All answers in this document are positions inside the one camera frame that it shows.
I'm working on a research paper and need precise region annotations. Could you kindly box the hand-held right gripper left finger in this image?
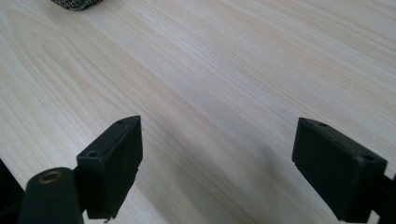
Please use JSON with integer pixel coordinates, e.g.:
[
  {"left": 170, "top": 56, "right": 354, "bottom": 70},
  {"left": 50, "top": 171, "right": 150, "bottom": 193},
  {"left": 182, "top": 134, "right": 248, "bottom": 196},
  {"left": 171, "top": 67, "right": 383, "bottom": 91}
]
[{"left": 76, "top": 115, "right": 144, "bottom": 220}]

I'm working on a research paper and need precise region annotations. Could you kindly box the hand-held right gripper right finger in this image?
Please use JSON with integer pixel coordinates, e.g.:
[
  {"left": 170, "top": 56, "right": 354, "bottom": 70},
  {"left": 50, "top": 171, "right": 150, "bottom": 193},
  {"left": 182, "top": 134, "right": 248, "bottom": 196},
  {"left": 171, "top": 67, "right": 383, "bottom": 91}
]
[{"left": 291, "top": 117, "right": 389, "bottom": 224}]

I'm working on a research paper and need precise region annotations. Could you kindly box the black white speckled cloth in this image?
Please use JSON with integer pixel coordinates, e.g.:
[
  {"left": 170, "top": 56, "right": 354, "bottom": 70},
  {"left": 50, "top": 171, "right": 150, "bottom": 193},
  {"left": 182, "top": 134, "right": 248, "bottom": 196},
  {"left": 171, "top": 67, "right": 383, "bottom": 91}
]
[{"left": 50, "top": 0, "right": 105, "bottom": 11}]

